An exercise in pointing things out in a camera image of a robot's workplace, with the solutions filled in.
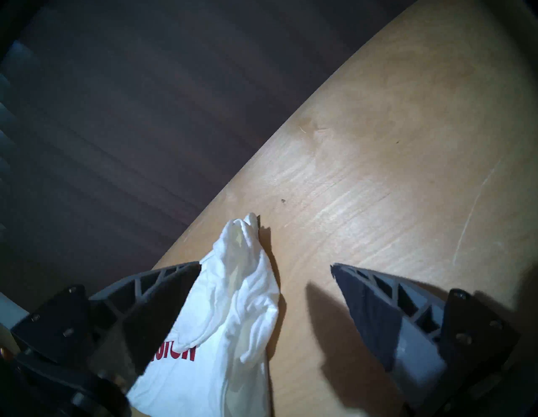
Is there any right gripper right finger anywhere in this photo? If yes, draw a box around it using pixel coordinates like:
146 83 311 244
330 263 521 414

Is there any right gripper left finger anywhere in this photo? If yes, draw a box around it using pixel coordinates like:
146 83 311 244
11 261 202 392

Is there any white t-shirt with red print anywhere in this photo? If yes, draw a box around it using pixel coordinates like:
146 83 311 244
126 212 281 417

